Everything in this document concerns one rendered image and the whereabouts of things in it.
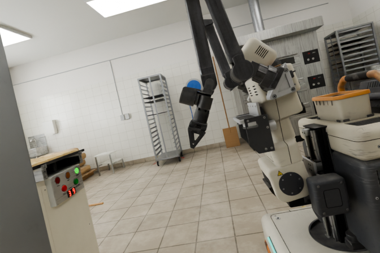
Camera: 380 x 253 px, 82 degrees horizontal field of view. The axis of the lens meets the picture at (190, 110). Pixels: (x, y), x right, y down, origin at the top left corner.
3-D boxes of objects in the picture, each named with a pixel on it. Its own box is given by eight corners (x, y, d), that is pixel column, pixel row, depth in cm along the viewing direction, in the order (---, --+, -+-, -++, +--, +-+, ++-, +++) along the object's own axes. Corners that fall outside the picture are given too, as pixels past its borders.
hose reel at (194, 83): (211, 123, 503) (201, 77, 502) (211, 124, 488) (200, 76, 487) (194, 127, 507) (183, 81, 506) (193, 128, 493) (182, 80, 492)
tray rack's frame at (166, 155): (162, 157, 504) (144, 82, 502) (183, 153, 501) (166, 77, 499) (156, 165, 440) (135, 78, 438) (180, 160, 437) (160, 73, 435)
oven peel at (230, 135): (226, 148, 470) (206, 57, 494) (226, 148, 473) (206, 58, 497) (240, 145, 467) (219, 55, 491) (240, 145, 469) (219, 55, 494)
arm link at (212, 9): (212, -39, 80) (212, -23, 90) (178, -23, 81) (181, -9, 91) (257, 75, 80) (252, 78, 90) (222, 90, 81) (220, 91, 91)
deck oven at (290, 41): (252, 155, 374) (227, 39, 372) (242, 142, 493) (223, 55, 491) (348, 135, 357) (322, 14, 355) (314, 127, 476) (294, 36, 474)
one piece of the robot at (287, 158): (310, 172, 123) (271, 70, 123) (355, 203, 86) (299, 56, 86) (265, 187, 126) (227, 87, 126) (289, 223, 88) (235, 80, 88)
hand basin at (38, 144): (65, 163, 543) (55, 120, 542) (55, 167, 507) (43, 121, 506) (29, 170, 554) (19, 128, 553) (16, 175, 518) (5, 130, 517)
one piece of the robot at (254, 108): (267, 138, 120) (259, 100, 119) (285, 149, 92) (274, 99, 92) (238, 144, 121) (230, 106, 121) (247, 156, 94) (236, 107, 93)
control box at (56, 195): (50, 207, 104) (43, 179, 104) (79, 188, 128) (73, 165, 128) (57, 206, 104) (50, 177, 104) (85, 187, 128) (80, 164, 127)
